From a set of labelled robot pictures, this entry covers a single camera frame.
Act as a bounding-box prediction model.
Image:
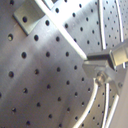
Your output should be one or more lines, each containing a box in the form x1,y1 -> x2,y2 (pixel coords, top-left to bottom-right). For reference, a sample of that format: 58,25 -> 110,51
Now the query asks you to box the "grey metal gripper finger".
110,43 -> 128,68

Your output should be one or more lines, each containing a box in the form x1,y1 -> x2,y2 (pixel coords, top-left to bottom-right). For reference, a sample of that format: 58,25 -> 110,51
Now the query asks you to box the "perforated metal breadboard plate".
0,0 -> 128,128

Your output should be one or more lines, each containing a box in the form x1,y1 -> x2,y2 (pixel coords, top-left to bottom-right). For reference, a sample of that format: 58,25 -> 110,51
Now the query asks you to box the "grey metal cable clip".
82,50 -> 126,94

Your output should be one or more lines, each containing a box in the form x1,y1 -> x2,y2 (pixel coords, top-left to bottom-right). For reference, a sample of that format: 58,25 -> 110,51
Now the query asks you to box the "grey metal corner bracket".
13,0 -> 44,35

